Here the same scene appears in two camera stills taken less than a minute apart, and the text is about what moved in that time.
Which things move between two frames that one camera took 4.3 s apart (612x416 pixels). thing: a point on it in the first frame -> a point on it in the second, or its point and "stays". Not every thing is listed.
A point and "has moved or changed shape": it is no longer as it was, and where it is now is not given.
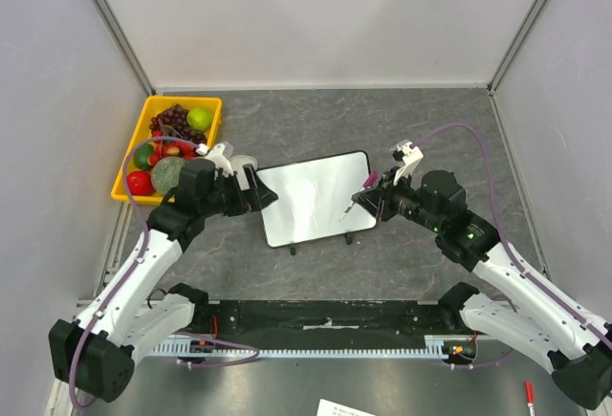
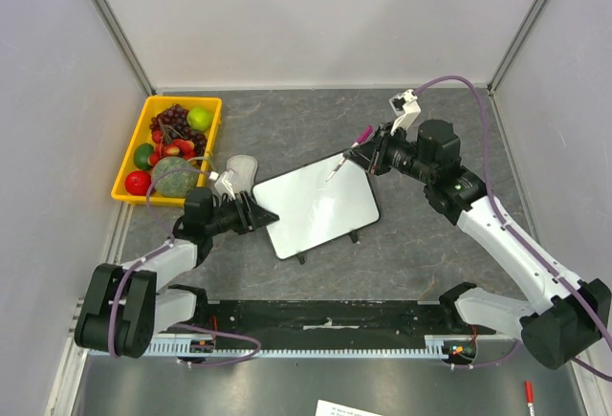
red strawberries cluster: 170,148 stays
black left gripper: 256,198 -> 251,216
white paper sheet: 331,408 stays
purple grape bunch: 173,122 stays
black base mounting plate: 323,325 stays
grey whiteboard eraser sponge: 237,162 stays
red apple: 140,183 stays
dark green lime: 142,156 stays
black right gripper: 382,202 -> 377,152
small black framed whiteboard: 313,196 has moved or changed shape
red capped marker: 530,396 stays
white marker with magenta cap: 371,180 -> 360,140
